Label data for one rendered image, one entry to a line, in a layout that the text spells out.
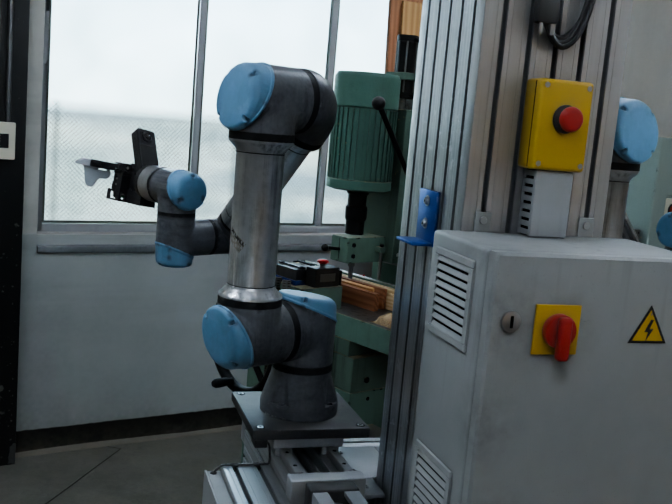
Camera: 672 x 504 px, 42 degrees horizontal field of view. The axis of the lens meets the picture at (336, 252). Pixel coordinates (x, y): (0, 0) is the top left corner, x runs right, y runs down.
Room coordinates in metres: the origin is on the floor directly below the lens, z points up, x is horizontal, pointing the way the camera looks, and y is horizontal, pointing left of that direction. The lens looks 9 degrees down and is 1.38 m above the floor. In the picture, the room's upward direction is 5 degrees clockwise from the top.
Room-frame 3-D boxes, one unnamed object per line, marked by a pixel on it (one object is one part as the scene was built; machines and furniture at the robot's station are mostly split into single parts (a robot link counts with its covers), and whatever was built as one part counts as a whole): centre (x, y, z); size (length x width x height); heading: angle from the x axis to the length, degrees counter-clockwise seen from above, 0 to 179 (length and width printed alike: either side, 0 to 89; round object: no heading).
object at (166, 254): (1.76, 0.31, 1.12); 0.11 x 0.08 x 0.11; 133
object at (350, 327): (2.28, 0.01, 0.87); 0.61 x 0.30 x 0.06; 41
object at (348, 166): (2.38, -0.04, 1.35); 0.18 x 0.18 x 0.31
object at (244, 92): (1.55, 0.14, 1.19); 0.15 x 0.12 x 0.55; 133
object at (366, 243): (2.39, -0.06, 1.03); 0.14 x 0.07 x 0.09; 131
